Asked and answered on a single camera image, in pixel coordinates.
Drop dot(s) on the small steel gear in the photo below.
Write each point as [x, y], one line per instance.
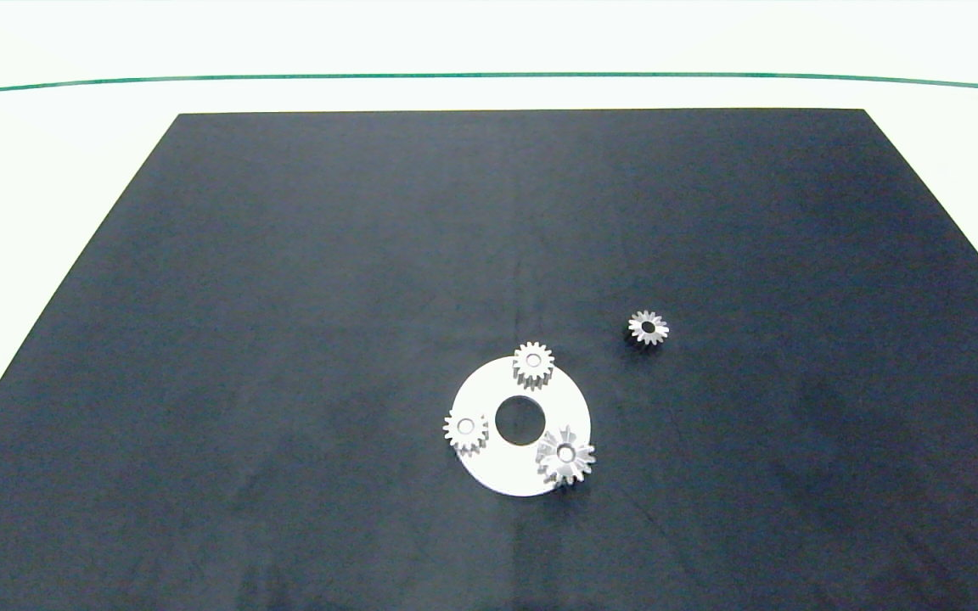
[658, 332]
[543, 366]
[476, 434]

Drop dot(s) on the round white plate with pins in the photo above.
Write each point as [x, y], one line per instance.
[502, 471]

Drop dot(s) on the larger steel gear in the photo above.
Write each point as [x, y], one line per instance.
[551, 459]

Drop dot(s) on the dark mat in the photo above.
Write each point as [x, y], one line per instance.
[285, 297]

